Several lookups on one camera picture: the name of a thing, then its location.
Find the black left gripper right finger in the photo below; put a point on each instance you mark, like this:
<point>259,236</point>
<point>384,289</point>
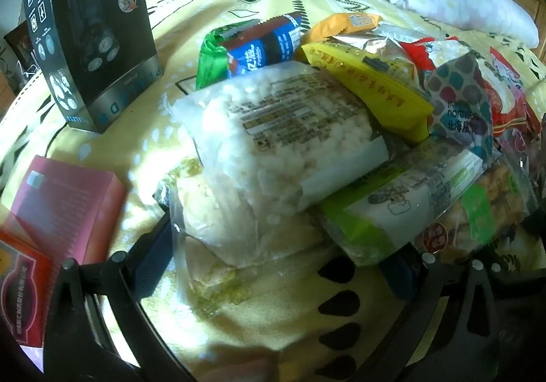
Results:
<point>460,322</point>

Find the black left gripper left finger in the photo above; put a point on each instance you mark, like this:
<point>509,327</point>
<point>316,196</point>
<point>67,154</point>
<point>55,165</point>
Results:
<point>97,329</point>

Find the fried dough snack bag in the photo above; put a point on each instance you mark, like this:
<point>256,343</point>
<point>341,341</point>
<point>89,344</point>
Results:
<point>499,199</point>

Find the yellow snack packet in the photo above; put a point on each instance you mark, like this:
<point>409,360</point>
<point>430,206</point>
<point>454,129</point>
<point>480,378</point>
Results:
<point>395,104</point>

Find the clear puffed rice cracker pack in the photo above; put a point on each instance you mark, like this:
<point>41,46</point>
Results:
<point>276,141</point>

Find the red tea box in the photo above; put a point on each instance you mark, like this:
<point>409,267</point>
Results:
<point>25,274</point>

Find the pink flat box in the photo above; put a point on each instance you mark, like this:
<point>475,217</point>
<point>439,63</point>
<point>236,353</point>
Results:
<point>69,211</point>

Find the green white snack pack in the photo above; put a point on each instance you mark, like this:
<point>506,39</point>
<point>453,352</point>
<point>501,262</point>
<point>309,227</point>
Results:
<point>375,216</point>

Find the yellow patterned bed sheet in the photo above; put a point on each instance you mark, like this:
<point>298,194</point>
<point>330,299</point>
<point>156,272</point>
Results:
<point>318,327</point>

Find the red white snack bag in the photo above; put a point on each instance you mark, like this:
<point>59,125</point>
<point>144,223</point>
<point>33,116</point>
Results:
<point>509,104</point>

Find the polka dot snack packet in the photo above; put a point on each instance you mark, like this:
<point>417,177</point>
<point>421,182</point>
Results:
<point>461,106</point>

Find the orange snack packet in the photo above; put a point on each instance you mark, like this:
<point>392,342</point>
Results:
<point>341,24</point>

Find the green blue snack packet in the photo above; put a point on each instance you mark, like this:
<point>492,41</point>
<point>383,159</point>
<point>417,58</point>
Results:
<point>242,47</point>

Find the black shaver product box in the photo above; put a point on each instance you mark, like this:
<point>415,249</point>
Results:
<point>97,56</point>

